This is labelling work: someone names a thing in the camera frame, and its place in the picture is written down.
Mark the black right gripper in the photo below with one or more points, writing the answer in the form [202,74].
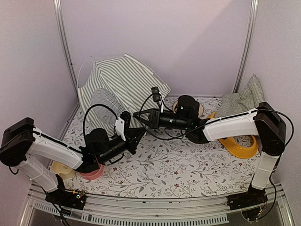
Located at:
[154,119]

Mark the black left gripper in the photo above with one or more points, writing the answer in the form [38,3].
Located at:
[133,141]

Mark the green striped pet tent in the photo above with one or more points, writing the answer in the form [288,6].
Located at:
[116,85]

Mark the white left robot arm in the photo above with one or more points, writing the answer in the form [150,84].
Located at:
[23,143]

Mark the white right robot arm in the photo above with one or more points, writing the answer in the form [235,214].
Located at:
[271,133]

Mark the pink pet bowl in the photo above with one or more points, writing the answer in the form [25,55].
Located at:
[93,175]

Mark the cream pet bowl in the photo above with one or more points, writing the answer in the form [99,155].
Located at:
[62,170]

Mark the yellow double pet bowl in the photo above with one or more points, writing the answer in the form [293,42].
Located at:
[226,129]

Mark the round wooden floral plate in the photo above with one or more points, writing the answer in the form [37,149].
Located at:
[188,102]

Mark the green checked cushion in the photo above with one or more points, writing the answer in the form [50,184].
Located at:
[249,98]

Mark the floral table mat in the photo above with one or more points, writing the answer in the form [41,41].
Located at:
[163,168]

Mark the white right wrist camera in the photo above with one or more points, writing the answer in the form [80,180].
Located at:
[157,98]

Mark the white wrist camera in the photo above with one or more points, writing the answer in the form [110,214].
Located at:
[157,98]
[122,123]

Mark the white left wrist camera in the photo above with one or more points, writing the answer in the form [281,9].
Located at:
[122,123]

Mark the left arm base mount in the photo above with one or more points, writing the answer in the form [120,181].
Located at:
[74,199]

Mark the front aluminium rail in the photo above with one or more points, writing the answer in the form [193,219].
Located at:
[119,211]

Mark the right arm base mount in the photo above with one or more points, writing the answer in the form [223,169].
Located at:
[246,199]

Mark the aluminium frame post right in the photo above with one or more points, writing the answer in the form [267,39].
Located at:
[247,45]

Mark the aluminium frame post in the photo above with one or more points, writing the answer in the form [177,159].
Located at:
[64,43]
[247,45]

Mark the aluminium frame post left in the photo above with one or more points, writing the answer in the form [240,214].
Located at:
[64,43]

